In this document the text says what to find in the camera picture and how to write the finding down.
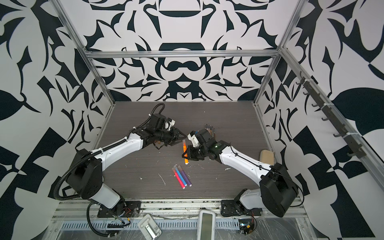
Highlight white tablet device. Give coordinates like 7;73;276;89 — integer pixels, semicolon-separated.
197;210;216;240

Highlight orange marker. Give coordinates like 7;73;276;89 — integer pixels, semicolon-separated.
183;140;189;165

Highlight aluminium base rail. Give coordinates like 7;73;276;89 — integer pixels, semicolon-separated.
51;198;309;223

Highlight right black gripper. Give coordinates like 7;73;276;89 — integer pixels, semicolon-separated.
181;145;210;161

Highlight purple marker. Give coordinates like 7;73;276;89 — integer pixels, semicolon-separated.
178;166;192;187

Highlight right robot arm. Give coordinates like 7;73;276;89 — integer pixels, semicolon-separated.
183;129;299;218

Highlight green lit circuit board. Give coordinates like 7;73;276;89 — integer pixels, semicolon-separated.
239;218;258;235

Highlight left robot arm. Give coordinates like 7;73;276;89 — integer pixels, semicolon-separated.
54;114;187;209

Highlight beige sponge block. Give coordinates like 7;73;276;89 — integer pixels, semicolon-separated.
259;150;275;166

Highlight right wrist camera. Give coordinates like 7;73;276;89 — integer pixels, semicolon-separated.
188;131;200;148

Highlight red pink marker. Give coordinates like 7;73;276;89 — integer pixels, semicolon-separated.
172;168;185;189

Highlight black hook rail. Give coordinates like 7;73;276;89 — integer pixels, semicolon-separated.
298;73;367;159

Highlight left circuit board wires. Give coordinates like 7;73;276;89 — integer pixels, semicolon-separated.
106;217;131;230

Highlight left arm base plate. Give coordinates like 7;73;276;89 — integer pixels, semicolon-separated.
97;201;142;218

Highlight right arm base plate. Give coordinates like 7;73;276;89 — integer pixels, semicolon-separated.
221;200;263;217

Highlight blue marker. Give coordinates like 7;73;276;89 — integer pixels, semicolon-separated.
174;165;187;187

